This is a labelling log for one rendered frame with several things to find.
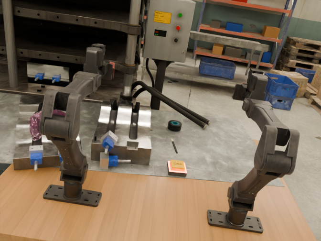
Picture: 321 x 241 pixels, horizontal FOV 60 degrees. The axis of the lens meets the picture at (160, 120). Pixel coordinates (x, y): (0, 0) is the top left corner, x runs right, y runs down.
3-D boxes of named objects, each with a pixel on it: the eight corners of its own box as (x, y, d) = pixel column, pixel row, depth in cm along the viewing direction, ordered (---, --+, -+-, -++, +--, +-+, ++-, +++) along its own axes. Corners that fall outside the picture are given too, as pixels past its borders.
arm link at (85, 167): (64, 158, 99) (58, 167, 94) (88, 161, 99) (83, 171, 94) (64, 172, 102) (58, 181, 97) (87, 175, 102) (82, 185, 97)
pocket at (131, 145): (137, 154, 123) (138, 147, 121) (125, 153, 122) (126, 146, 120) (137, 148, 127) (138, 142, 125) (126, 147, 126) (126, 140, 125)
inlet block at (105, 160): (131, 159, 118) (130, 169, 121) (130, 152, 123) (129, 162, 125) (100, 158, 116) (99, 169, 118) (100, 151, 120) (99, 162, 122)
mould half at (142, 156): (148, 165, 126) (153, 139, 120) (90, 160, 123) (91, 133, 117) (147, 117, 170) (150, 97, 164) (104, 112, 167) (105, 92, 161)
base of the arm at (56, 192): (49, 169, 101) (40, 180, 95) (103, 177, 102) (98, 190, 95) (50, 185, 105) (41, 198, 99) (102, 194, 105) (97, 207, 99)
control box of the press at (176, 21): (162, 186, 238) (197, 2, 174) (126, 183, 235) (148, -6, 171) (160, 170, 258) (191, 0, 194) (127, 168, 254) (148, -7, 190)
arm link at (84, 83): (78, 68, 98) (37, 96, 70) (102, 71, 98) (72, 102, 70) (77, 100, 103) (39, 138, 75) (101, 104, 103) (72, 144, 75)
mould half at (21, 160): (81, 164, 119) (82, 142, 114) (14, 170, 109) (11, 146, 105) (72, 113, 160) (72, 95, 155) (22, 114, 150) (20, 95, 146)
